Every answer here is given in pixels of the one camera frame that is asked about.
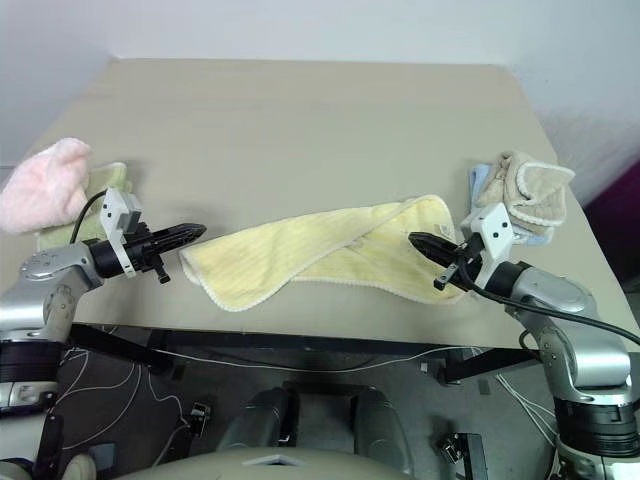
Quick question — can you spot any black table frame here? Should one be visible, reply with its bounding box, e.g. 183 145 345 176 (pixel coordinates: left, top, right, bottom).
68 322 542 387

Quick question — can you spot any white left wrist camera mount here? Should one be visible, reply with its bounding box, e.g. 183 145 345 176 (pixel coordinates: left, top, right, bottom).
99 186 147 279

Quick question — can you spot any dark grey right robot thigh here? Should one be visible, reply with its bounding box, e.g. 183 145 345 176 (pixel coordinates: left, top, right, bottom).
351 386 417 476

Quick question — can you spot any long white cord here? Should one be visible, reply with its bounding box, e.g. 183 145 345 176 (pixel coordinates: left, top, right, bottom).
63 344 501 372

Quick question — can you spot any beige towel with white trim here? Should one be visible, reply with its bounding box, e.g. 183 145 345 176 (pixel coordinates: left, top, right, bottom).
473 149 577 237

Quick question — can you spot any pink fluffy towel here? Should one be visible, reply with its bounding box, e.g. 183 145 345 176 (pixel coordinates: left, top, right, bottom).
0 138 94 236

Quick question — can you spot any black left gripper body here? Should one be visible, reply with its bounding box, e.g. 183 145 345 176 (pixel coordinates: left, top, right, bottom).
124 221 172 287

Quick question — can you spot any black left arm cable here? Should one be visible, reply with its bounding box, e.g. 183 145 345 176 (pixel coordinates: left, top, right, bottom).
71 186 109 246

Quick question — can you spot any dark grey robot thigh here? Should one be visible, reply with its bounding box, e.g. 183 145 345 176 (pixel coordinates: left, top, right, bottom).
351 386 417 476
216 386 302 452

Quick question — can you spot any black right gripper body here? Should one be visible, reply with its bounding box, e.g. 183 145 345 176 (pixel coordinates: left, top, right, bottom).
432 234 489 292

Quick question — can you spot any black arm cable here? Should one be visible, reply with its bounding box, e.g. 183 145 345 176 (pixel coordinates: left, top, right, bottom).
457 239 640 350
71 186 109 246

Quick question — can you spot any bundle of white cords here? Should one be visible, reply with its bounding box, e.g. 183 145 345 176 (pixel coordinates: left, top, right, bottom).
493 368 564 451

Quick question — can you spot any beige rounded shape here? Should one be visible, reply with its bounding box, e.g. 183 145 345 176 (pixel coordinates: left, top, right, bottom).
63 451 97 480

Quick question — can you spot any black floor clamp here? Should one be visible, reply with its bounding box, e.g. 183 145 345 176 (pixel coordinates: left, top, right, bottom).
435 433 465 465
187 400 213 438

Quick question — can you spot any green towel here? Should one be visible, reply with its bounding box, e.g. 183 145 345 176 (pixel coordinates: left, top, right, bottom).
37 160 134 252

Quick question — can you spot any looped white cord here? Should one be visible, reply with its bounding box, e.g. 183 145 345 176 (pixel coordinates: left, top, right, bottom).
52 349 194 469

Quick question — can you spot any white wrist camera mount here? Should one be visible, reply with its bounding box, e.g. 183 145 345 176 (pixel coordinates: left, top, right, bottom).
99 186 147 279
461 201 517 274

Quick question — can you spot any grey robot torso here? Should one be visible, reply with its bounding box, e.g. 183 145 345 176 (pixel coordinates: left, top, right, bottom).
113 446 417 480

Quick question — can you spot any black metal bar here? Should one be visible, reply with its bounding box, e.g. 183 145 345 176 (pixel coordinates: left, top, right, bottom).
452 432 487 480
33 412 65 479

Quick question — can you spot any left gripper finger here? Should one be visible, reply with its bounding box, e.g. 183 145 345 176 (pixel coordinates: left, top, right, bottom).
166 230 207 249
164 222 208 241

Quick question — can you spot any magenta object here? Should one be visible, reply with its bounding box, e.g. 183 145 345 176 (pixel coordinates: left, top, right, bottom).
581 153 640 287

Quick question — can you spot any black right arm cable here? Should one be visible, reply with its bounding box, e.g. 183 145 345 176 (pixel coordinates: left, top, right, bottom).
457 239 640 350

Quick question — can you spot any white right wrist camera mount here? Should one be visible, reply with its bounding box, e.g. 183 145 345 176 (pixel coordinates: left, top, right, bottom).
461 201 517 274

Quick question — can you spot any yellow towel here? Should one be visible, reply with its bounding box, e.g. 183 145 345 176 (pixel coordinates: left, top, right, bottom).
178 193 467 314

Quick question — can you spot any light blue towel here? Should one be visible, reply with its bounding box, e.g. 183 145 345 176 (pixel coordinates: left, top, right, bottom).
466 163 557 247

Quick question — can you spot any dark grey left robot thigh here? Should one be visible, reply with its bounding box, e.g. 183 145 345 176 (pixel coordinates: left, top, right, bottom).
216 386 302 452

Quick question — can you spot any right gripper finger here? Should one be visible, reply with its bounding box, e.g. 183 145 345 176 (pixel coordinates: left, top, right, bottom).
410 240 459 267
408 230 454 253

